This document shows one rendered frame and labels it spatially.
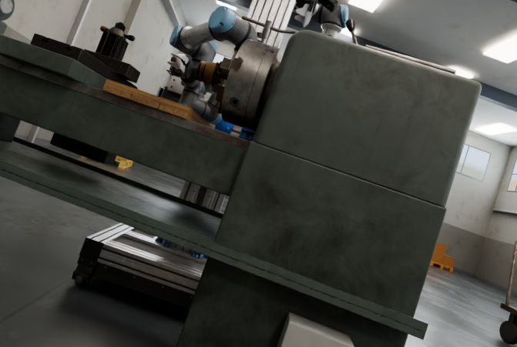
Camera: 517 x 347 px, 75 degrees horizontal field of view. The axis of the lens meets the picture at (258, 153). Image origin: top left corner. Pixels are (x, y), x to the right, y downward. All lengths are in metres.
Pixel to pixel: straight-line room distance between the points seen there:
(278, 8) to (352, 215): 1.54
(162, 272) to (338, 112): 1.15
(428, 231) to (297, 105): 0.52
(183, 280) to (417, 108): 1.27
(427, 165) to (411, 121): 0.13
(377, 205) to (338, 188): 0.12
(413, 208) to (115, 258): 1.34
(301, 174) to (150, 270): 1.02
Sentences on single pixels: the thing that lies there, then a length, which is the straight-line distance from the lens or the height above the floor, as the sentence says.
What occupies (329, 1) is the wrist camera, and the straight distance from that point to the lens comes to 1.45.
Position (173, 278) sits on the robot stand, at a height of 0.18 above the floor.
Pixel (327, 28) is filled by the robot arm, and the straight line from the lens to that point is 1.96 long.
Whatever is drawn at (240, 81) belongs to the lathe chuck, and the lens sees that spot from 1.13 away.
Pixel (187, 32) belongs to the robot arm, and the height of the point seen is 1.33.
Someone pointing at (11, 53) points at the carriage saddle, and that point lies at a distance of 1.38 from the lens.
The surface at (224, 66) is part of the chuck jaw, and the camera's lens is 1.17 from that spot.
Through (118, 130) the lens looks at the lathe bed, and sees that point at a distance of 1.19.
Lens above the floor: 0.76
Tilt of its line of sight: 4 degrees up
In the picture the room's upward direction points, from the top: 20 degrees clockwise
